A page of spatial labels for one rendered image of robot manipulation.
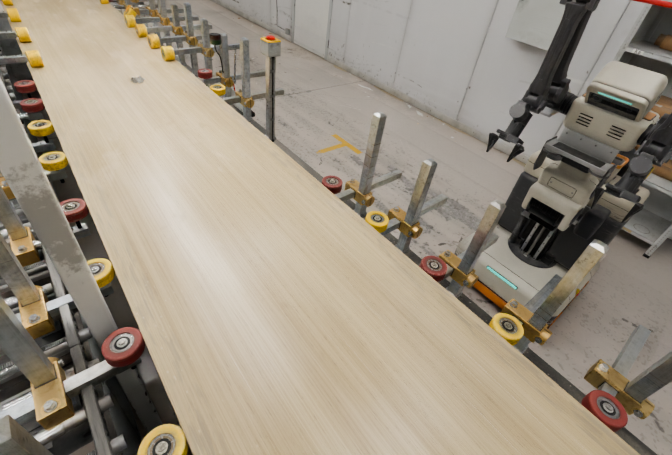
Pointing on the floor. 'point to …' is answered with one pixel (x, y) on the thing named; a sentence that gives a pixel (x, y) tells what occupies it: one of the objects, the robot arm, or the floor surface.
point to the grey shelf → (661, 203)
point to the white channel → (62, 245)
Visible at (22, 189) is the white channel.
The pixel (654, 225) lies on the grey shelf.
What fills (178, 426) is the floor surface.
